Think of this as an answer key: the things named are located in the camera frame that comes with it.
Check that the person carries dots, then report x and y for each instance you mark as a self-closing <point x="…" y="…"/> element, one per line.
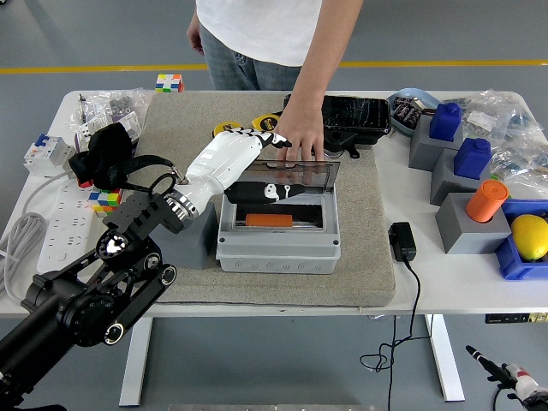
<point x="257" y="30"/>

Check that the black table control panel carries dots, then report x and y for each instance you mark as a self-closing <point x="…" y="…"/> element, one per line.
<point x="509" y="318"/>

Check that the colourful puzzle cube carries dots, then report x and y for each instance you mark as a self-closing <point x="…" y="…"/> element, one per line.
<point x="107" y="201"/>
<point x="170" y="83"/>

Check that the clear bags of components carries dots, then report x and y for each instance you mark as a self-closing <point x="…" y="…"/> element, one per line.
<point x="518" y="128"/>

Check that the black power adapter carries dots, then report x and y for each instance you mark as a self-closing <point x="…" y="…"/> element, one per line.
<point x="402" y="242"/>

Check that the grey holder block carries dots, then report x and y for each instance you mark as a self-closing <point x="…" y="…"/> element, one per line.
<point x="466" y="237"/>
<point x="424" y="150"/>
<point x="445" y="184"/>
<point x="192" y="248"/>

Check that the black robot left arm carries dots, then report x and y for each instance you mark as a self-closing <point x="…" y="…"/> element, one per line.
<point x="85" y="291"/>

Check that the person's left forearm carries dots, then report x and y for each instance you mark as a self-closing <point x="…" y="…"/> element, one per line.
<point x="325" y="55"/>

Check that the dark snack packets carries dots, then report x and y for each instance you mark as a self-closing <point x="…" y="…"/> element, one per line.
<point x="406" y="112"/>

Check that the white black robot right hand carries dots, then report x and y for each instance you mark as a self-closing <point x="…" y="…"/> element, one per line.
<point x="520" y="379"/>

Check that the grey enclosure cover clear lid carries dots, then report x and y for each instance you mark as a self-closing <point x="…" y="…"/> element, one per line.
<point x="278" y="240"/>

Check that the person's left hand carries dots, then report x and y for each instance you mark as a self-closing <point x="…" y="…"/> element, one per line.
<point x="301" y="128"/>

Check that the blue plastic bottle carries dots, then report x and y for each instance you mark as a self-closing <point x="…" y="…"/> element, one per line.
<point x="471" y="160"/>
<point x="445" y="124"/>

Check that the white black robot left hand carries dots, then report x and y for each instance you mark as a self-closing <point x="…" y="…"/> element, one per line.
<point x="227" y="158"/>

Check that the person's right hand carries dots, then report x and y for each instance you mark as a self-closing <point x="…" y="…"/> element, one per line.
<point x="194" y="36"/>

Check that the blue storage bin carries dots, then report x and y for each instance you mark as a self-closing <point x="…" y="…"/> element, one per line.
<point x="514" y="267"/>

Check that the orange cylindrical battery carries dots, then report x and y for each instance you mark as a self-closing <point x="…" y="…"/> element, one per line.
<point x="486" y="203"/>
<point x="269" y="220"/>

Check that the white power strip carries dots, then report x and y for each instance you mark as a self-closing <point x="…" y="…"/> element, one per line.
<point x="64" y="231"/>

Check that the light blue bowl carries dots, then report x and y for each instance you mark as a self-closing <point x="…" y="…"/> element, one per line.
<point x="400" y="128"/>

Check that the clear bags of small parts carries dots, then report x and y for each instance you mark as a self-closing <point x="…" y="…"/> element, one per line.
<point x="124" y="100"/>

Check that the yellow lemon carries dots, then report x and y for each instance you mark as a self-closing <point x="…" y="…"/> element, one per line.
<point x="531" y="237"/>

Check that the black cloth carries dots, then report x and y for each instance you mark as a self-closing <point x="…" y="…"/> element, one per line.
<point x="103" y="150"/>

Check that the thin metal tool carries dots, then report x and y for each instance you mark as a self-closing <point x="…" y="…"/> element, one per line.
<point x="81" y="107"/>

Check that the white blue circuit breaker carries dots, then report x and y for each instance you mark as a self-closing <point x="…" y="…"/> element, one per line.
<point x="43" y="154"/>

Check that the grey-brown foam mat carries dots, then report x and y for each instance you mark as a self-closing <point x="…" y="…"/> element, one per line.
<point x="342" y="291"/>

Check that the white purple small package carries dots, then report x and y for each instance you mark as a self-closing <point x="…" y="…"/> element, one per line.
<point x="128" y="124"/>

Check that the white table leg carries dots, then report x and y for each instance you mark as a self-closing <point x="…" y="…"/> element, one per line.
<point x="135" y="372"/>
<point x="445" y="364"/>

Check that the black plastic housing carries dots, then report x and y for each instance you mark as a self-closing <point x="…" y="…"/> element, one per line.
<point x="359" y="115"/>

